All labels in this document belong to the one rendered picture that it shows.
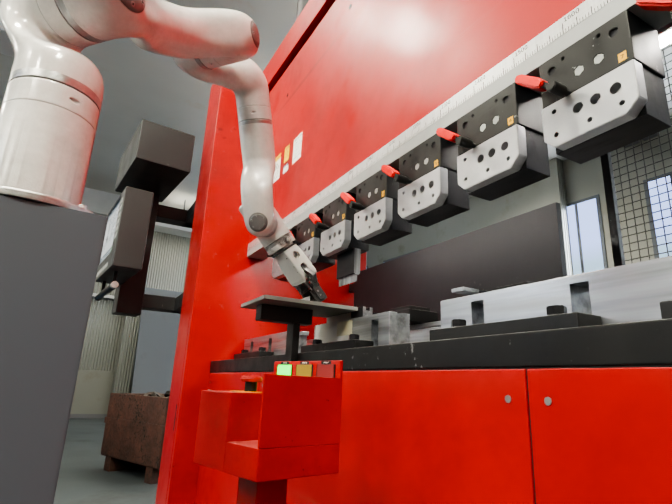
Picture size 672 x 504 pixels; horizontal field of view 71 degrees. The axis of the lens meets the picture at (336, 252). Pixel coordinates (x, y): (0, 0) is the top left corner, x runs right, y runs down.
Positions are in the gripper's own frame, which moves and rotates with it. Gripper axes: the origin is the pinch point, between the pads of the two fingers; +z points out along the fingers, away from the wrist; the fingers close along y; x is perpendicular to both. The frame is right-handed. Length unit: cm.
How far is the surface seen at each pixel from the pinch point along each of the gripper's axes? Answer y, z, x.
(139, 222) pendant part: 95, -61, 7
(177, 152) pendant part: 99, -83, -26
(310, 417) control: -44, 10, 32
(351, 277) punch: -1.8, 1.6, -12.1
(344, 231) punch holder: -4.7, -10.5, -16.7
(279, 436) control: -46, 8, 38
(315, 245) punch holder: 15.2, -11.3, -17.0
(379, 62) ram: -20, -45, -47
